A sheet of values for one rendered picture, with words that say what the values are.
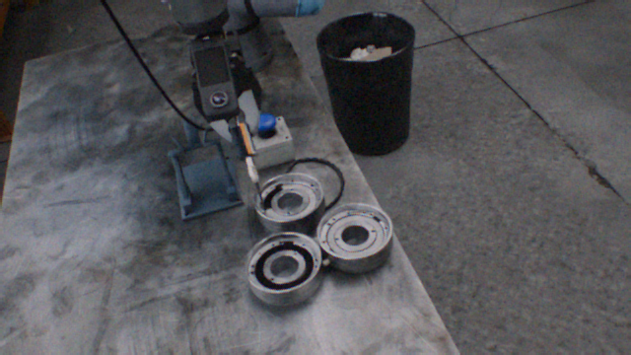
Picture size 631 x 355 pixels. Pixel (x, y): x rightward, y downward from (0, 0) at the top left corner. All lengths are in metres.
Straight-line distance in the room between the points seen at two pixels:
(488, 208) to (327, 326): 1.32
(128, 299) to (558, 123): 1.84
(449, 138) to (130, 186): 1.48
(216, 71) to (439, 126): 1.64
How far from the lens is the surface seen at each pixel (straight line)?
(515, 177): 2.18
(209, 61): 0.82
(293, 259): 0.85
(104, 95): 1.36
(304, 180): 0.95
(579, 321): 1.82
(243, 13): 1.23
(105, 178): 1.13
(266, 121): 1.01
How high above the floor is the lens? 1.46
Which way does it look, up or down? 42 degrees down
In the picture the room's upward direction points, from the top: 10 degrees counter-clockwise
